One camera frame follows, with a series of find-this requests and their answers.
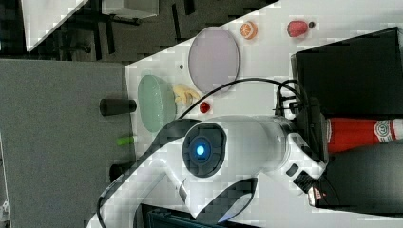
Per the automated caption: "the orange slice toy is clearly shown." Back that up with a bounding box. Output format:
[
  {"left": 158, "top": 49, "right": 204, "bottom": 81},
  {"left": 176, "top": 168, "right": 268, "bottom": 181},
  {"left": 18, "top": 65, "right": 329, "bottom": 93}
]
[{"left": 240, "top": 21, "right": 258, "bottom": 40}]

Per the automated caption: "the lilac round plate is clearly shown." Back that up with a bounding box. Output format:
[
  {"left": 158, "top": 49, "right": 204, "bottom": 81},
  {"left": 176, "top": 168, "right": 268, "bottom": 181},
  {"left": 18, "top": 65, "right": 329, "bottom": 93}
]
[{"left": 188, "top": 27, "right": 240, "bottom": 93}]

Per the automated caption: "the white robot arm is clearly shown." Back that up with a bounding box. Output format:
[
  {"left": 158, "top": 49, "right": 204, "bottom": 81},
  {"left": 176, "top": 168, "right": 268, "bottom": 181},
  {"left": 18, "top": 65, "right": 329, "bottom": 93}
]
[{"left": 86, "top": 115, "right": 327, "bottom": 228}]

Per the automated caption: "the green lime toy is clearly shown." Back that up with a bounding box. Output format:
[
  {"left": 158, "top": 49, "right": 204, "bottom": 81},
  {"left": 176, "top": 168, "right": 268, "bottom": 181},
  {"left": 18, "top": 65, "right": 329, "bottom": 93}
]
[{"left": 116, "top": 136, "right": 135, "bottom": 146}]

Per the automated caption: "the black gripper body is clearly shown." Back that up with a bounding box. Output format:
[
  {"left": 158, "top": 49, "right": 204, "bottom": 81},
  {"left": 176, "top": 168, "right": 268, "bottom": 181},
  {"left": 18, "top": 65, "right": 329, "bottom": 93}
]
[{"left": 295, "top": 98, "right": 328, "bottom": 162}]

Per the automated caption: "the black cylinder post lower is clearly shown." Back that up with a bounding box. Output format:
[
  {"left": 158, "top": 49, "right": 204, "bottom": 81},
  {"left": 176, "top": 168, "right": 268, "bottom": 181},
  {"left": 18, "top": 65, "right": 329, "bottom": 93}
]
[{"left": 109, "top": 161, "right": 136, "bottom": 182}]

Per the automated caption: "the black toaster oven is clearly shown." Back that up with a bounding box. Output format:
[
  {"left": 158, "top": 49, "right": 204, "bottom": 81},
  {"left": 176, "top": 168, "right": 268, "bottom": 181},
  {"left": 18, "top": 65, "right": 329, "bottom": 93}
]
[{"left": 291, "top": 27, "right": 403, "bottom": 120}]

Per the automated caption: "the red strawberry toy far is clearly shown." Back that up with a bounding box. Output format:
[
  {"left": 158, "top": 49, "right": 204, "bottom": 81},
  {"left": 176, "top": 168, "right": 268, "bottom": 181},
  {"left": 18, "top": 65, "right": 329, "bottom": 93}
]
[{"left": 287, "top": 21, "right": 309, "bottom": 38}]

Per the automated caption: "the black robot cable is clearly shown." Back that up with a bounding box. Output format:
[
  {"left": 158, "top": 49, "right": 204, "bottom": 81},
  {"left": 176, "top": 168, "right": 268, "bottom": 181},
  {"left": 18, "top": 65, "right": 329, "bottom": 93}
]
[{"left": 96, "top": 77, "right": 313, "bottom": 228}]

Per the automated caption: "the black cylinder post upper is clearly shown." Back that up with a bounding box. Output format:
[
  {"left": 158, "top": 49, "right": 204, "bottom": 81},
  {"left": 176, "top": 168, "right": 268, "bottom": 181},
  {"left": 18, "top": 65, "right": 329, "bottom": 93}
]
[{"left": 99, "top": 99, "right": 137, "bottom": 116}]

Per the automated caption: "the red ketchup bottle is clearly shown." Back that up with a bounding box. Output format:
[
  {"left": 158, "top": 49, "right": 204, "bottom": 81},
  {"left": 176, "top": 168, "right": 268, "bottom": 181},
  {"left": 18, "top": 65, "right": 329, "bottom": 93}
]
[{"left": 326, "top": 118, "right": 403, "bottom": 153}]

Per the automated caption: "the yellow banana bunch toy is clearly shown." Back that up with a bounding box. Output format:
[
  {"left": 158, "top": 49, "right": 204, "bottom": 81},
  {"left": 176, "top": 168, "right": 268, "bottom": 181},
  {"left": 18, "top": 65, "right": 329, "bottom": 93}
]
[{"left": 173, "top": 85, "right": 200, "bottom": 106}]

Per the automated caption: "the black cylinder post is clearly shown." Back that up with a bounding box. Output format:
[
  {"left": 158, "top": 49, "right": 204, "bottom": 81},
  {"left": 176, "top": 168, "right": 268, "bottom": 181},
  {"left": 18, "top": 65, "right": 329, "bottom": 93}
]
[
  {"left": 99, "top": 99, "right": 137, "bottom": 116},
  {"left": 109, "top": 161, "right": 136, "bottom": 182}
]

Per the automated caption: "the green oval colander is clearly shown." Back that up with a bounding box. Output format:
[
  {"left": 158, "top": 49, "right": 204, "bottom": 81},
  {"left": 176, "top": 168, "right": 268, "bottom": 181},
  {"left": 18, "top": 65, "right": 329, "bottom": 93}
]
[{"left": 138, "top": 75, "right": 176, "bottom": 133}]

